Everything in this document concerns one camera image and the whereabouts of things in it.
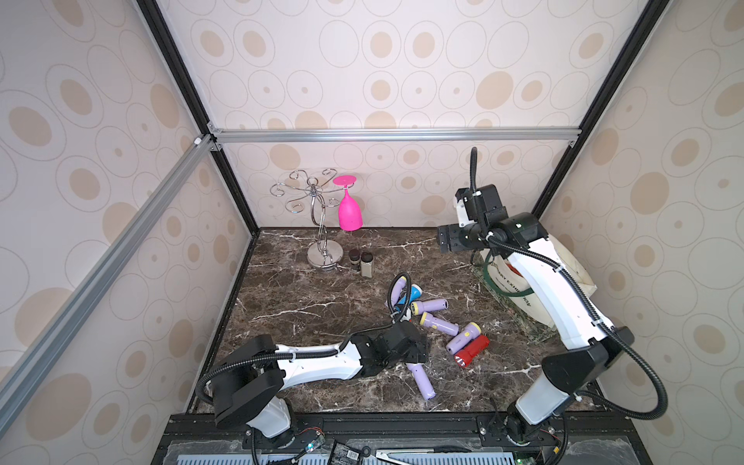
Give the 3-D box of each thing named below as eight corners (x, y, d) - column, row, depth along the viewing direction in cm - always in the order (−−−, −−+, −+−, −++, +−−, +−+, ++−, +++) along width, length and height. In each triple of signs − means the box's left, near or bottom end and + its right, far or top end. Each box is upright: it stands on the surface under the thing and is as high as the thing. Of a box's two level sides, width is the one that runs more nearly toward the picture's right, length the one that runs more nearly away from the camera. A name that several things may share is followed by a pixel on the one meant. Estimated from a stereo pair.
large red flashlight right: (462, 369, 86) (465, 365, 83) (452, 358, 88) (455, 354, 85) (489, 346, 90) (492, 342, 88) (479, 337, 93) (482, 332, 90)
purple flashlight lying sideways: (412, 315, 97) (413, 310, 94) (410, 307, 99) (411, 302, 96) (446, 309, 98) (448, 304, 95) (443, 302, 100) (445, 296, 97)
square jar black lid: (361, 277, 107) (360, 262, 100) (362, 267, 110) (361, 252, 103) (372, 277, 107) (372, 262, 100) (372, 267, 110) (372, 252, 103)
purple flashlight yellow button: (450, 356, 88) (453, 351, 85) (442, 346, 90) (444, 340, 87) (479, 334, 93) (483, 329, 90) (470, 325, 95) (473, 319, 92)
